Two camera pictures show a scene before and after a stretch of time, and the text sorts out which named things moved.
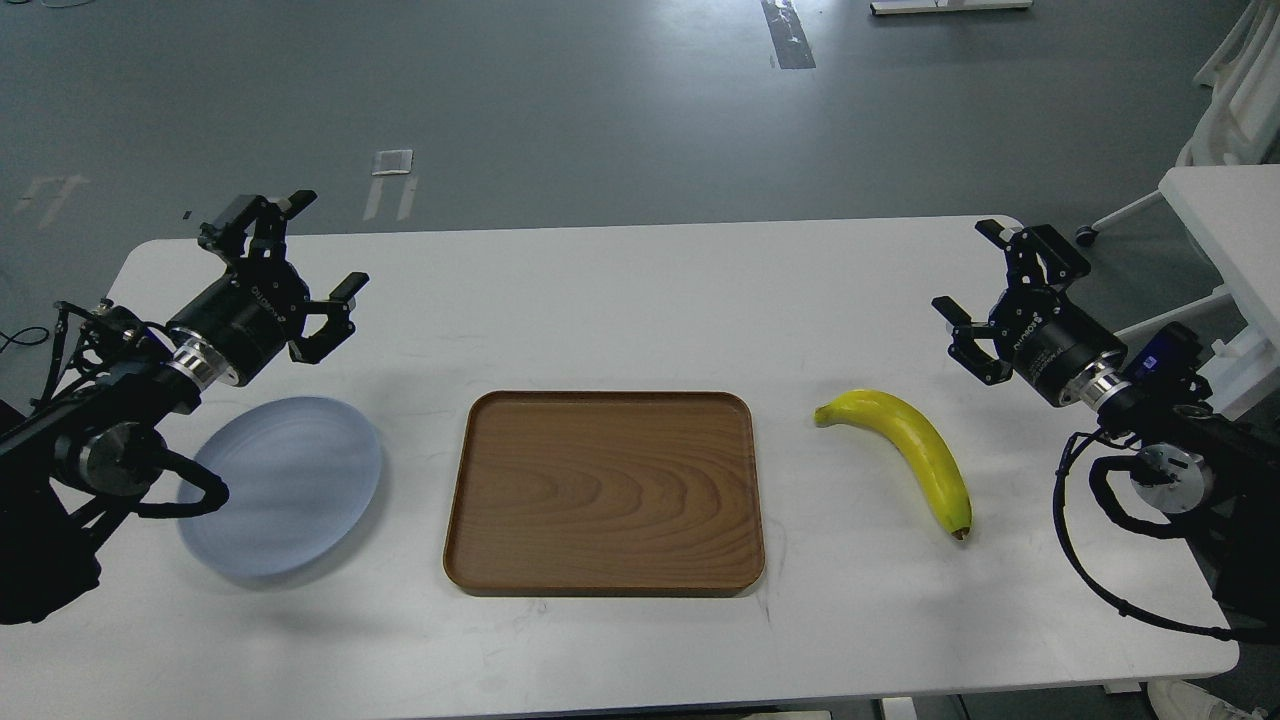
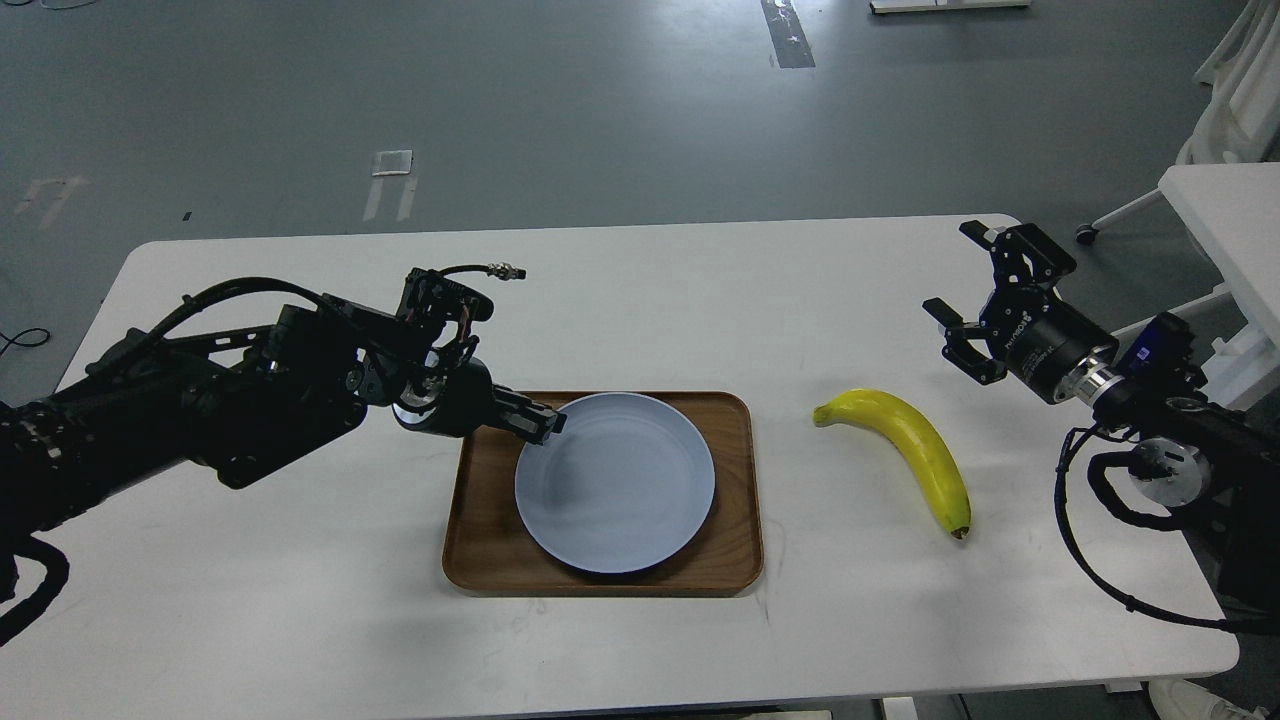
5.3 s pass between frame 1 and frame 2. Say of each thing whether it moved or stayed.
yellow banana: stayed
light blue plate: moved
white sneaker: stayed
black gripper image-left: moved
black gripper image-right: stayed
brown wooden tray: stayed
